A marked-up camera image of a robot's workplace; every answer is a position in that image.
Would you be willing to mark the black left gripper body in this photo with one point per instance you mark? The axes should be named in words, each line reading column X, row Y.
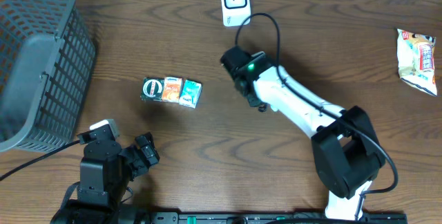
column 144, row 153

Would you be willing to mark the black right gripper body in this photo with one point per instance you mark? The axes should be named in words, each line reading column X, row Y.
column 251, row 101

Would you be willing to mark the teal Kleenex tissue pack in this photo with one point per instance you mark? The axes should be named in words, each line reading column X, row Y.
column 190, row 94

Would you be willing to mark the green Zam-Buk box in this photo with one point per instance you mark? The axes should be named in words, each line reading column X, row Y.
column 152, row 89

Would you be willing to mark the orange Kleenex tissue pack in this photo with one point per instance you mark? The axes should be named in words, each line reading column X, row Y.
column 172, row 89

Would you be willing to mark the yellow wet wipes pack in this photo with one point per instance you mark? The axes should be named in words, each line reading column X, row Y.
column 415, row 55

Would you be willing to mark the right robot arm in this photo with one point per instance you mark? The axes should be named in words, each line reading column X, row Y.
column 346, row 151

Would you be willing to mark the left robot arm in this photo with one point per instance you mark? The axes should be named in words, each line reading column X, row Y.
column 105, row 171

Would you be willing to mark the white barcode scanner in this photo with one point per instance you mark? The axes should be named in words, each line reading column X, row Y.
column 235, row 12

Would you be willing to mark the grey plastic mesh basket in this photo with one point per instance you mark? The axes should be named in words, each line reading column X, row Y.
column 47, row 61

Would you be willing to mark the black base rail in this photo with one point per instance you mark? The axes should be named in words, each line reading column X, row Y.
column 254, row 218

